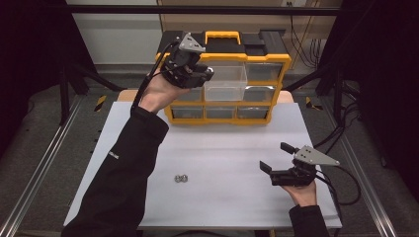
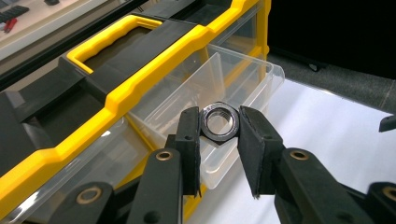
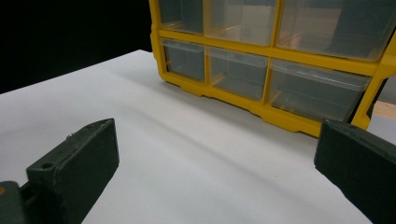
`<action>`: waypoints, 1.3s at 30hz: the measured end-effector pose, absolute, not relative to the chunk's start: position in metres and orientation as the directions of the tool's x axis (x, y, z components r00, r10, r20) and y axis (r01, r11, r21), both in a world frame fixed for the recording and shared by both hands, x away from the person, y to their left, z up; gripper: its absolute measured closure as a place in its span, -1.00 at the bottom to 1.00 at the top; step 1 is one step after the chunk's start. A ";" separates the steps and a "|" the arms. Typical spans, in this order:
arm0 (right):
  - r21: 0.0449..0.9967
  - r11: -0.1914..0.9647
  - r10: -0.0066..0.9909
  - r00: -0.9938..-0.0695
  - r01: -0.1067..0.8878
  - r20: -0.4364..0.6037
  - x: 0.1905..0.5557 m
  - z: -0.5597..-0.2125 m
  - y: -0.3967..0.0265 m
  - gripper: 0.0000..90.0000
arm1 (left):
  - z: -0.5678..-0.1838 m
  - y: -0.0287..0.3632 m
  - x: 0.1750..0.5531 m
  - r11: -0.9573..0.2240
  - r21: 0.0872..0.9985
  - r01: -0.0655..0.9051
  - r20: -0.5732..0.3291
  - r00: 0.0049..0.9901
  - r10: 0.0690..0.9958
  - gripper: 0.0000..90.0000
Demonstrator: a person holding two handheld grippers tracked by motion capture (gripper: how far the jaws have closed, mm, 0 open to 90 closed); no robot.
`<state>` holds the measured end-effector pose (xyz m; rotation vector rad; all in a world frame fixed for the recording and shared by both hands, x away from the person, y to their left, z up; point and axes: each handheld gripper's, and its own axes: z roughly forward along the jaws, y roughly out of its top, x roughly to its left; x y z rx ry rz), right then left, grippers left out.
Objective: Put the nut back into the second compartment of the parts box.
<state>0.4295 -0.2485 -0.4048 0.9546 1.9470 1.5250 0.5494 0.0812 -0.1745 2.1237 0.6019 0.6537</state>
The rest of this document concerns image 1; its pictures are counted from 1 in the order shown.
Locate black curtain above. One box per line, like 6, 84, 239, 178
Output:
0, 0, 97, 159
317, 0, 419, 198

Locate person's right hand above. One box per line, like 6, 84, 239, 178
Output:
282, 180, 318, 207

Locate hanging wall cables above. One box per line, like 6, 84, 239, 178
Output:
289, 3, 328, 69

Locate yellow black tape marker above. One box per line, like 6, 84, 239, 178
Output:
94, 95, 108, 113
304, 96, 324, 112

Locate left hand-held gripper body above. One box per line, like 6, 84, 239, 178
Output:
161, 33, 207, 88

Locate set of clear cabinet drawers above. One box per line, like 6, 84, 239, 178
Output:
171, 61, 285, 120

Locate black metal stand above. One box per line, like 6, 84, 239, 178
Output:
58, 62, 126, 126
284, 62, 348, 123

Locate yellow drawer organizer cabinet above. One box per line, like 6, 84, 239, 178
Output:
155, 29, 293, 126

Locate black floor cable bundle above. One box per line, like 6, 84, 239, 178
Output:
312, 80, 362, 156

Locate black horizontal bar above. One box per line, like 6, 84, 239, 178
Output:
65, 4, 344, 17

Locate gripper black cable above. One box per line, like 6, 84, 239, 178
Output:
130, 40, 181, 113
314, 165, 363, 237

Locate aluminium floor rail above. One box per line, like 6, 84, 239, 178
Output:
320, 97, 399, 237
0, 97, 85, 237

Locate person's left hand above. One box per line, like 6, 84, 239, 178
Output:
139, 70, 192, 115

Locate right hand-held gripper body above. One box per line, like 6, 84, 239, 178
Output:
270, 145, 340, 188

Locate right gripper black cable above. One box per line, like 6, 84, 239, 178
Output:
314, 165, 363, 237

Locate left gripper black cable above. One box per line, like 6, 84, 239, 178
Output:
130, 40, 181, 113

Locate clear plastic drawer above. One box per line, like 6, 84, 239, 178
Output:
203, 64, 249, 102

